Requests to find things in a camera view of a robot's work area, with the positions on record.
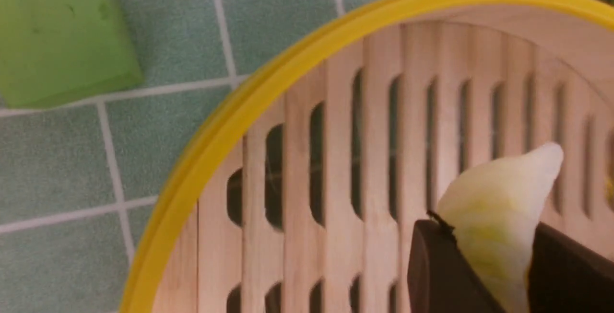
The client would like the green foam cube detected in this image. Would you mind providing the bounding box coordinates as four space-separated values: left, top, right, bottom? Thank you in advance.
0 0 144 108

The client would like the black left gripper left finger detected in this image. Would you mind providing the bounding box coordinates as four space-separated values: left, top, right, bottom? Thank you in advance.
406 210 504 313

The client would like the green checkered tablecloth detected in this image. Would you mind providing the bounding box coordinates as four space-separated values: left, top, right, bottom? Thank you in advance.
0 0 374 313

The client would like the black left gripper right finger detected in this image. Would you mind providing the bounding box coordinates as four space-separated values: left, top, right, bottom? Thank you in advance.
528 223 614 313

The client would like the pale green dumpling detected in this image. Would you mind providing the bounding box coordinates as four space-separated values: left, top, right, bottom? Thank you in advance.
436 142 564 313

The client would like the bamboo steamer tray yellow rim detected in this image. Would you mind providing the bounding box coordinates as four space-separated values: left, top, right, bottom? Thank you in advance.
120 0 613 313

